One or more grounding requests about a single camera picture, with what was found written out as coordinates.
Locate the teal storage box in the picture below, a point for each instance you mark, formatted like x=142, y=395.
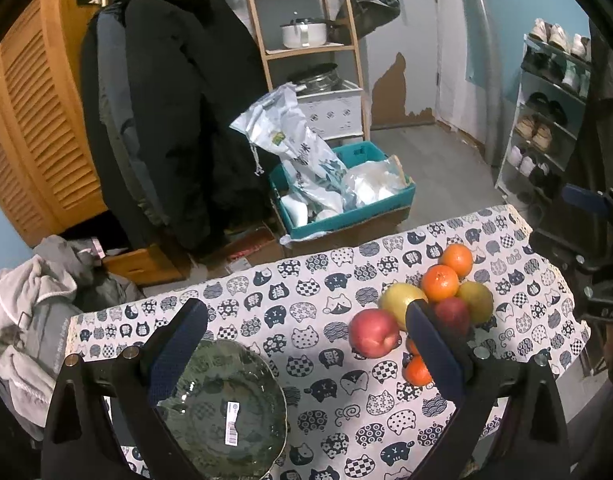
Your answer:
x=321, y=222

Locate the yellow green mango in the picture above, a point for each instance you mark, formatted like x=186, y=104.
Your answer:
x=396, y=299

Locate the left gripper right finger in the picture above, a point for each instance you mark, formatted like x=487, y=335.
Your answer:
x=444, y=351

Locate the cat pattern tablecloth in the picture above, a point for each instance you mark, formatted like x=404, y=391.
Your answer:
x=349, y=417

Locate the white patterned storage box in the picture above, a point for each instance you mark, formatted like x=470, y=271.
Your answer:
x=336, y=114

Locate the large orange with stem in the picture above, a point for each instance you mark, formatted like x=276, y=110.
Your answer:
x=439, y=283

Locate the grey clothes pile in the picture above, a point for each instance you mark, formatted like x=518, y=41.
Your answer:
x=38, y=298

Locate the light red apple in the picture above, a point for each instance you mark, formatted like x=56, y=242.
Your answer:
x=373, y=333

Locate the steel pot with lid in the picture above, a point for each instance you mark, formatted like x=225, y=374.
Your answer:
x=319, y=78

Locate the white cooking pot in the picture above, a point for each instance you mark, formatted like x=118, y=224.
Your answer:
x=305, y=33

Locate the small mandarin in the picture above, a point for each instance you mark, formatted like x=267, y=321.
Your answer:
x=417, y=373

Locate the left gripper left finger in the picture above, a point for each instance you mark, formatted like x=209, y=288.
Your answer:
x=171, y=346

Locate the clear plastic bag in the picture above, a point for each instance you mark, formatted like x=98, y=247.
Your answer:
x=369, y=182

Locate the wooden drawer box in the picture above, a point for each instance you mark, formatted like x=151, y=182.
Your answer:
x=148, y=266

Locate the black hanging coat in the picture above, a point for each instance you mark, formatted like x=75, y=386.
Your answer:
x=162, y=82

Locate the dark red apple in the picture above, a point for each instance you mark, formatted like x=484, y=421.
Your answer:
x=453, y=312

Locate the green glass plate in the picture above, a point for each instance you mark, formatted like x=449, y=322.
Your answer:
x=227, y=412

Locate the shoe rack with shoes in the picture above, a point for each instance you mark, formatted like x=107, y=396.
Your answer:
x=555, y=73

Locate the white printed rice bag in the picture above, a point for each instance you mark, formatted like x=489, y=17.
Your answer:
x=276, y=125

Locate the wooden shelf rack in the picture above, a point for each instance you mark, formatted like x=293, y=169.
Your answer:
x=267, y=16

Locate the wooden louvered door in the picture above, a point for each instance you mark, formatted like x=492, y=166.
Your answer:
x=48, y=181

